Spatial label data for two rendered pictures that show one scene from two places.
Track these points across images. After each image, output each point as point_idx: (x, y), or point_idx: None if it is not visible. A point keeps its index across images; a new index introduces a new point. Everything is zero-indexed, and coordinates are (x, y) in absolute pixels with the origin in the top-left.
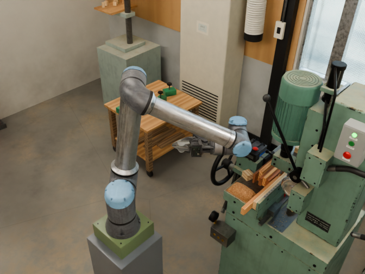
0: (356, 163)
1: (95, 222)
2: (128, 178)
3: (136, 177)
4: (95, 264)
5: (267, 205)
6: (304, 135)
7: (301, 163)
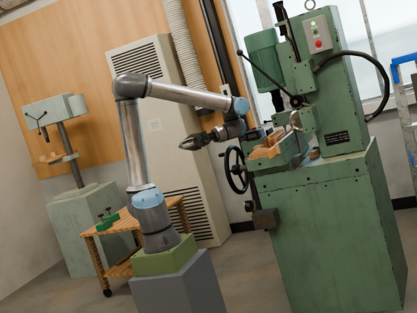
0: (327, 45)
1: (132, 256)
2: None
3: None
4: None
5: (289, 152)
6: (283, 69)
7: None
